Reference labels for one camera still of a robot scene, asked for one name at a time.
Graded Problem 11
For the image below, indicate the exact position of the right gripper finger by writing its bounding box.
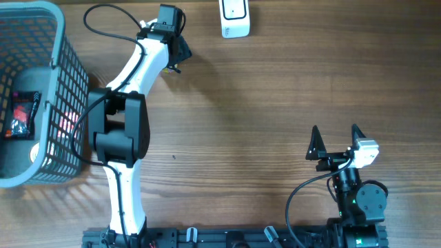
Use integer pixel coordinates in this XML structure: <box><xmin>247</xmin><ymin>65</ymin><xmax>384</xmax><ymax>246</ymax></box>
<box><xmin>305</xmin><ymin>125</ymin><xmax>327</xmax><ymax>161</ymax></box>
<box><xmin>351</xmin><ymin>123</ymin><xmax>366</xmax><ymax>143</ymax></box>

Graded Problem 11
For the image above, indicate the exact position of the yellow mentos gum bottle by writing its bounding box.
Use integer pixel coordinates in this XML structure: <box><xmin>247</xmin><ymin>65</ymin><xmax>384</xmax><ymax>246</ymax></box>
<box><xmin>163</xmin><ymin>68</ymin><xmax>181</xmax><ymax>74</ymax></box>

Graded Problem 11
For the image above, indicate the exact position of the black red snack packet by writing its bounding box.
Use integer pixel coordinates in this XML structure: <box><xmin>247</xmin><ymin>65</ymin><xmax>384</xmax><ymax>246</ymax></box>
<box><xmin>4</xmin><ymin>91</ymin><xmax>41</xmax><ymax>140</ymax></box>

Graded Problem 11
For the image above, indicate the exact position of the round tin can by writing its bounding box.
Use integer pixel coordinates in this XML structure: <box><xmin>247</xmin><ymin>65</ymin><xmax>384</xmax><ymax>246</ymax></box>
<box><xmin>30</xmin><ymin>142</ymin><xmax>54</xmax><ymax>167</ymax></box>

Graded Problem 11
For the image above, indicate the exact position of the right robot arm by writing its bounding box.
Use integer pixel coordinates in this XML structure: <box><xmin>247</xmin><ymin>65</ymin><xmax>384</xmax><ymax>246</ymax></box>
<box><xmin>306</xmin><ymin>125</ymin><xmax>389</xmax><ymax>248</ymax></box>

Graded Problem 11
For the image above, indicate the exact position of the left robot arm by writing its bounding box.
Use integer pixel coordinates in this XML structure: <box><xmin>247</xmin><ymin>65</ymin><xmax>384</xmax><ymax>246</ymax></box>
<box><xmin>82</xmin><ymin>4</ymin><xmax>192</xmax><ymax>247</ymax></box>

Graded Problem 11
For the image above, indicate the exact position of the white barcode scanner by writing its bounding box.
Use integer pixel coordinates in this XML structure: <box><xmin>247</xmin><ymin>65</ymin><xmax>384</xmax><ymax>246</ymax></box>
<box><xmin>218</xmin><ymin>0</ymin><xmax>251</xmax><ymax>39</ymax></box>

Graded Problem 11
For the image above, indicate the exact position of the grey plastic mesh basket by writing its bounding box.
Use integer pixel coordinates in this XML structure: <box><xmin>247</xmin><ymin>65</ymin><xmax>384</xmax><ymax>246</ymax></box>
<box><xmin>1</xmin><ymin>1</ymin><xmax>89</xmax><ymax>188</ymax></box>

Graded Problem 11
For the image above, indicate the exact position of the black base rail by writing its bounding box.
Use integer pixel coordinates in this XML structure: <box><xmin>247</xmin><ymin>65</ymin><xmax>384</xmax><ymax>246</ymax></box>
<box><xmin>81</xmin><ymin>224</ymin><xmax>389</xmax><ymax>248</ymax></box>

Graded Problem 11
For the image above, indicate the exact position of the black right camera cable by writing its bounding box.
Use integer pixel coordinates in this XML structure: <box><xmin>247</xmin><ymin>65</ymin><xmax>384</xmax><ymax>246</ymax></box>
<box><xmin>285</xmin><ymin>156</ymin><xmax>354</xmax><ymax>248</ymax></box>

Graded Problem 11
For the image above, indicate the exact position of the black camera cable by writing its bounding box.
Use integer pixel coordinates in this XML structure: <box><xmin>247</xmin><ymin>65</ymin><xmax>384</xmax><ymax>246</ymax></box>
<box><xmin>285</xmin><ymin>156</ymin><xmax>354</xmax><ymax>248</ymax></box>
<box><xmin>70</xmin><ymin>3</ymin><xmax>147</xmax><ymax>247</ymax></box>

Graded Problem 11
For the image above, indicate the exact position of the black left camera cable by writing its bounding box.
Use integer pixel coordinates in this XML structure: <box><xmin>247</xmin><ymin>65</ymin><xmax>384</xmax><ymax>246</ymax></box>
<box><xmin>70</xmin><ymin>3</ymin><xmax>147</xmax><ymax>247</ymax></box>

